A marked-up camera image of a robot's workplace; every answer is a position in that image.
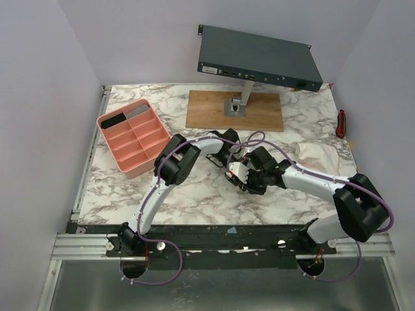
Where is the pink compartment organizer tray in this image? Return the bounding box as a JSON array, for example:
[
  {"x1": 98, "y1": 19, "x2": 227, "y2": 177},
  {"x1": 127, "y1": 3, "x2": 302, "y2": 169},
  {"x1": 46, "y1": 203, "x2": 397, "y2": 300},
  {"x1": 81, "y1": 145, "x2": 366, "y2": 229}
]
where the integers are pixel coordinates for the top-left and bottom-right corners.
[{"x1": 97, "y1": 99, "x2": 171, "y2": 179}]

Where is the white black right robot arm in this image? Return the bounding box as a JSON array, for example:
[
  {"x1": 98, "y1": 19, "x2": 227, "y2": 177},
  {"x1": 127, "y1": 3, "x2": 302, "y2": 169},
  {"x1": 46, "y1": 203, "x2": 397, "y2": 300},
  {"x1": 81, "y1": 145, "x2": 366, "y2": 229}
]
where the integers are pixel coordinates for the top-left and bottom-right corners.
[{"x1": 229, "y1": 146, "x2": 392, "y2": 254}]

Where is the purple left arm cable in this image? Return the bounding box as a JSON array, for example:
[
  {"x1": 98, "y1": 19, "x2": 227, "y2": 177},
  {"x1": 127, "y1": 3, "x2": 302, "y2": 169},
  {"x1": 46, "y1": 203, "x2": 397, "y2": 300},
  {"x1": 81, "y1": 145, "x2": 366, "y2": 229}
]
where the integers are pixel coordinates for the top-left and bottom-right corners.
[{"x1": 119, "y1": 131, "x2": 270, "y2": 286}]

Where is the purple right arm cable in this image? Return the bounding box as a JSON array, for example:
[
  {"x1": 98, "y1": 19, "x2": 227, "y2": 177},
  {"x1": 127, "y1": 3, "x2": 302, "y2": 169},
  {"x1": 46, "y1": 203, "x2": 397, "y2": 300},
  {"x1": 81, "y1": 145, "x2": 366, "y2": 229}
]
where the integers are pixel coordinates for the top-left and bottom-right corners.
[{"x1": 243, "y1": 131, "x2": 395, "y2": 282}]

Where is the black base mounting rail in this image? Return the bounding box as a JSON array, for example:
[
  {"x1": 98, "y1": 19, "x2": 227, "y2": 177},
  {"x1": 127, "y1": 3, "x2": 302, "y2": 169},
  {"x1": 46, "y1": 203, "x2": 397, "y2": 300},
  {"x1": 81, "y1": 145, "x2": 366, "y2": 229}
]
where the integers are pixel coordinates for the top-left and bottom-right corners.
[{"x1": 65, "y1": 222, "x2": 336, "y2": 270}]

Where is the grey striped item in tray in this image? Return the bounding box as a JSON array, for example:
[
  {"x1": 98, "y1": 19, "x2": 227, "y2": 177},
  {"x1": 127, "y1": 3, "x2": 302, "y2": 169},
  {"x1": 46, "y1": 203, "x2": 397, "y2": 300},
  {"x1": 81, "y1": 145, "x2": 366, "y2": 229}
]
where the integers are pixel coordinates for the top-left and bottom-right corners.
[{"x1": 126, "y1": 104, "x2": 150, "y2": 119}]

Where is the wooden base board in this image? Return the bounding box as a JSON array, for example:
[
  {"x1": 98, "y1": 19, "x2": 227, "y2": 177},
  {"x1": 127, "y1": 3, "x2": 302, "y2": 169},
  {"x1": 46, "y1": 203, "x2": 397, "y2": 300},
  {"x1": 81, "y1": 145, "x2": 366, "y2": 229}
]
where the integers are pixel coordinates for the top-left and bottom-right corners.
[{"x1": 185, "y1": 90, "x2": 284, "y2": 132}]

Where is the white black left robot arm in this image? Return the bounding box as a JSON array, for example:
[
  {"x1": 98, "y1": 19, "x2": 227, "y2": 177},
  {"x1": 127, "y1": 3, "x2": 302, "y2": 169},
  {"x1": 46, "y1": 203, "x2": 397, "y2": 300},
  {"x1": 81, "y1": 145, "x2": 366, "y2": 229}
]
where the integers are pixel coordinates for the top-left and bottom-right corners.
[{"x1": 117, "y1": 128, "x2": 240, "y2": 256}]

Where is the red black utility knife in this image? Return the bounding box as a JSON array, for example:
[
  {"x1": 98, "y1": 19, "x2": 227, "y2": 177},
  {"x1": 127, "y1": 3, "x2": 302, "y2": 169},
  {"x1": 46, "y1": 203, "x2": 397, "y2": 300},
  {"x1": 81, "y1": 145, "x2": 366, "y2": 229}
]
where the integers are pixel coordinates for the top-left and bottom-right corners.
[{"x1": 335, "y1": 109, "x2": 346, "y2": 139}]

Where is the blue-grey rack network device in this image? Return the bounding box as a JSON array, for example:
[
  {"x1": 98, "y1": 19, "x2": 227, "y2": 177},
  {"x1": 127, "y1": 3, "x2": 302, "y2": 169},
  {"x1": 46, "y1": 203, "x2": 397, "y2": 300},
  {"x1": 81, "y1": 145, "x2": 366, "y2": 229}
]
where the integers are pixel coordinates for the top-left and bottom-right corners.
[{"x1": 197, "y1": 25, "x2": 323, "y2": 92}]

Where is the metal support stand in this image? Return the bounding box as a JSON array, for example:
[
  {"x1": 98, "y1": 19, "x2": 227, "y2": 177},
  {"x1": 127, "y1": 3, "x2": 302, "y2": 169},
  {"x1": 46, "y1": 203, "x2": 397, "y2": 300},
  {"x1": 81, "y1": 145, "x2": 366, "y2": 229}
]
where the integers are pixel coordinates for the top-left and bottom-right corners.
[{"x1": 224, "y1": 81, "x2": 254, "y2": 117}]

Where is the white pink-trimmed cloth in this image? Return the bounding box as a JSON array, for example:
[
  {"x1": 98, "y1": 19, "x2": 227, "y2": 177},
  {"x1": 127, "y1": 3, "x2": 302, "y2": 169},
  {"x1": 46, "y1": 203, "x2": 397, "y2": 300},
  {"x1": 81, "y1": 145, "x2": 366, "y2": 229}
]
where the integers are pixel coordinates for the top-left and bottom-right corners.
[{"x1": 295, "y1": 143, "x2": 340, "y2": 175}]

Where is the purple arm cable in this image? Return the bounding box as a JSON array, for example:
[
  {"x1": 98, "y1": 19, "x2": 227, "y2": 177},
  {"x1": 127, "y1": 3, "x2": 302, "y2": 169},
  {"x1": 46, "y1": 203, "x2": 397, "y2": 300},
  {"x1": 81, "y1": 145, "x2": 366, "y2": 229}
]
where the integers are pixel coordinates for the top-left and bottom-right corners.
[
  {"x1": 119, "y1": 131, "x2": 270, "y2": 286},
  {"x1": 243, "y1": 131, "x2": 395, "y2": 282}
]

